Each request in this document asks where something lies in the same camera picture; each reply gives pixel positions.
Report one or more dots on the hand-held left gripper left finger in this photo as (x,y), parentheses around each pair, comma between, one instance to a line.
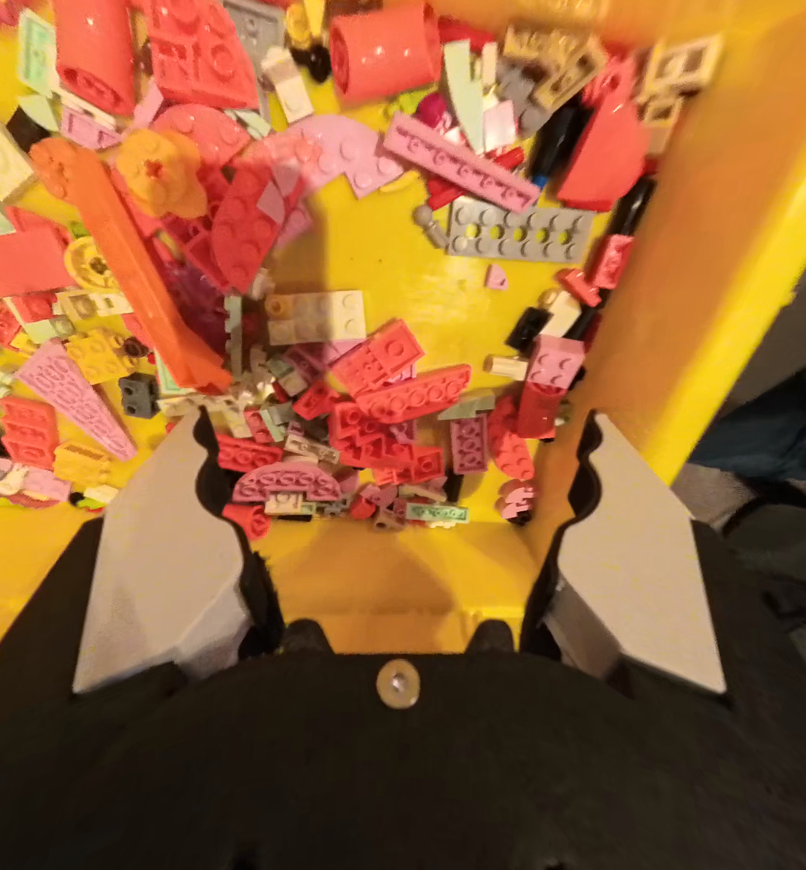
(158,578)

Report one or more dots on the yellow plastic bin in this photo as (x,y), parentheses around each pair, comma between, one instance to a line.
(410,272)

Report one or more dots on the pile of toy bricks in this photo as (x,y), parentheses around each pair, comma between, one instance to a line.
(376,401)

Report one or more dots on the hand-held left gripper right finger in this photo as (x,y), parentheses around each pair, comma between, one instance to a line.
(641,578)

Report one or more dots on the person's trouser leg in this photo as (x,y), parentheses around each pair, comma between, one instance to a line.
(763,421)

